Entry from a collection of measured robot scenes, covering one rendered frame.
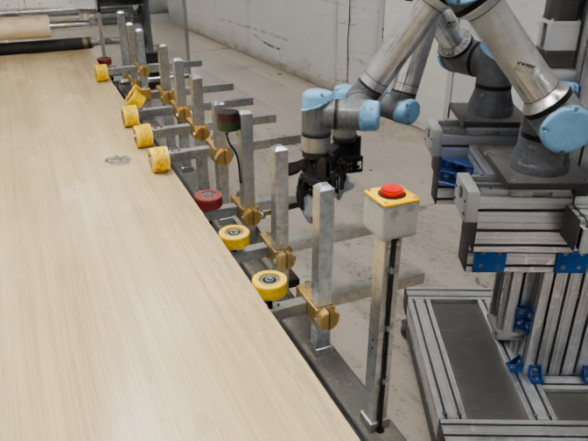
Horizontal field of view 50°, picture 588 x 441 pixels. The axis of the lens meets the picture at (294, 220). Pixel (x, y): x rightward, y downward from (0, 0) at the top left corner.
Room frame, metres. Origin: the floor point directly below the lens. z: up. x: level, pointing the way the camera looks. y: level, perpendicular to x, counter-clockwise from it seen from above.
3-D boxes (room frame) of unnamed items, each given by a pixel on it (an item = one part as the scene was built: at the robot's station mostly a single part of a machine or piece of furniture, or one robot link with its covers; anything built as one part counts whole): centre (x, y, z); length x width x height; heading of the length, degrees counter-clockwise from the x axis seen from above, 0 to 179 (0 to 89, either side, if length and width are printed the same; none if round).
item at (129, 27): (3.28, 0.83, 0.89); 0.03 x 0.03 x 0.48; 23
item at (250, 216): (1.69, 0.15, 0.85); 0.13 x 0.06 x 0.05; 23
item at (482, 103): (2.05, -0.66, 1.09); 0.15 x 0.15 x 0.10
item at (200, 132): (2.15, 0.34, 0.95); 0.13 x 0.06 x 0.05; 23
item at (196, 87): (2.13, 0.34, 0.90); 0.03 x 0.03 x 0.48; 23
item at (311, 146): (1.51, -0.06, 1.12); 0.08 x 0.08 x 0.05
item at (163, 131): (2.19, 0.30, 0.95); 0.50 x 0.04 x 0.04; 113
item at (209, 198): (1.67, 0.25, 0.85); 0.08 x 0.08 x 0.11
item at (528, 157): (1.55, -0.65, 1.09); 0.15 x 0.15 x 0.10
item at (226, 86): (2.67, 0.44, 0.95); 0.36 x 0.03 x 0.03; 113
